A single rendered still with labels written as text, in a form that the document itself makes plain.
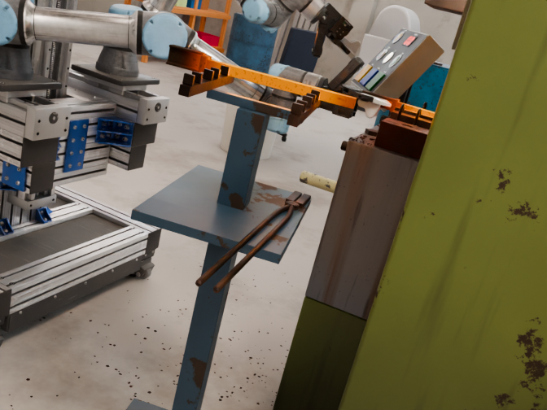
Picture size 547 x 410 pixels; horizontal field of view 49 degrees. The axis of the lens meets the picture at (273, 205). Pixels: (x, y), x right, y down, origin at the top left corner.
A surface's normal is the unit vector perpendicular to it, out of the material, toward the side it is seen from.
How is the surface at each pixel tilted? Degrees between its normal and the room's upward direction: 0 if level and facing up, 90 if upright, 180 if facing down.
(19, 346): 0
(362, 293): 90
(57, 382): 0
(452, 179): 90
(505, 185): 90
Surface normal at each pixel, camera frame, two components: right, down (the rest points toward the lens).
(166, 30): 0.30, 0.36
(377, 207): -0.36, 0.23
